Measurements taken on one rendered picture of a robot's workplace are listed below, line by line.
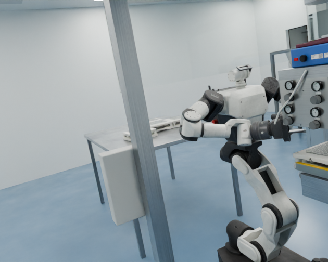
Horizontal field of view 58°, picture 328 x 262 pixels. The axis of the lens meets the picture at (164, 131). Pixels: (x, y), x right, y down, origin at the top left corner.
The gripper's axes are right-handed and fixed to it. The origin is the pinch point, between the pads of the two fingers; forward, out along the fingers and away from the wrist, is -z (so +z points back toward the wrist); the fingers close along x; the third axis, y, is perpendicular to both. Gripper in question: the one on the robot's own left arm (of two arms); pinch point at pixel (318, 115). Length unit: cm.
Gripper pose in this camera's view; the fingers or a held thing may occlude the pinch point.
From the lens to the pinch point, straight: 152.9
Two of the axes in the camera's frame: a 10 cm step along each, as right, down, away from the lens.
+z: -2.5, -0.3, 9.7
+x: 1.5, 9.9, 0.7
